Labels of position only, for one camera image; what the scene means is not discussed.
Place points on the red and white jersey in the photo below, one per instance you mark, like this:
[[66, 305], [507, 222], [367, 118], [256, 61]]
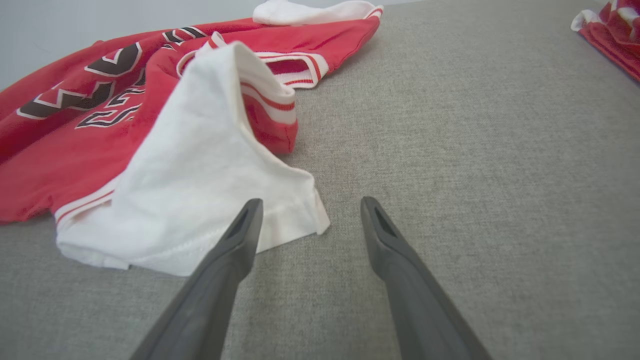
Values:
[[190, 165]]

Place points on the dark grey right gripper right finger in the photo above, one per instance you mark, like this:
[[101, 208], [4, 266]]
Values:
[[415, 300]]

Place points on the grey fabric sofa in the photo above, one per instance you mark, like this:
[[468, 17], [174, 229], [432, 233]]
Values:
[[450, 150]]

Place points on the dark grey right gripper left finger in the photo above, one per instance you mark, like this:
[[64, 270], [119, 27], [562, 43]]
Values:
[[210, 290]]

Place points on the red shorts with white stripes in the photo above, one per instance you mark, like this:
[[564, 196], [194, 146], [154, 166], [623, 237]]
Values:
[[615, 35]]

